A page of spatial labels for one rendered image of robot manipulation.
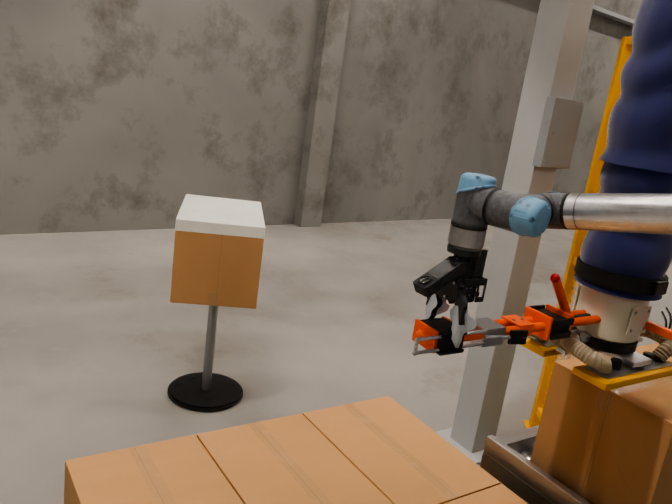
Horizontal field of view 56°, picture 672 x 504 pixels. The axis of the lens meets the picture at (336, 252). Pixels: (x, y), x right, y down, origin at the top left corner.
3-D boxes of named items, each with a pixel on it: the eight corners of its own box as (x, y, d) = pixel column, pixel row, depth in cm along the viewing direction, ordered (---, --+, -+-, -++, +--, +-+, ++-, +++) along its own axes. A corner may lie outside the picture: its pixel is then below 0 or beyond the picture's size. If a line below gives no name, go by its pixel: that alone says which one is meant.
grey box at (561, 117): (560, 167, 288) (575, 100, 280) (570, 169, 284) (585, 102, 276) (531, 165, 277) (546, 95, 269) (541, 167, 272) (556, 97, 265)
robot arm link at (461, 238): (467, 231, 126) (441, 221, 133) (462, 253, 127) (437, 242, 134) (494, 231, 130) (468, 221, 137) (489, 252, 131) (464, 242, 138)
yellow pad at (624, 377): (648, 357, 178) (653, 341, 176) (682, 373, 170) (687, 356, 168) (570, 373, 160) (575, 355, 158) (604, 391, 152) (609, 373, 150)
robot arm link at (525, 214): (564, 199, 124) (515, 187, 131) (536, 200, 116) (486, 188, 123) (555, 237, 126) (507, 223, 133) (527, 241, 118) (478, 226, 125)
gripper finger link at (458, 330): (482, 346, 133) (479, 302, 134) (461, 348, 130) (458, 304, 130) (472, 345, 135) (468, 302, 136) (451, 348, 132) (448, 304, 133)
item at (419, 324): (440, 336, 143) (444, 315, 142) (462, 349, 137) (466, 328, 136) (411, 339, 139) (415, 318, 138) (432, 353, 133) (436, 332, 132)
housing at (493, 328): (483, 333, 150) (486, 316, 148) (503, 345, 144) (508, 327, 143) (461, 336, 146) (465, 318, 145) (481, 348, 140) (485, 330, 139)
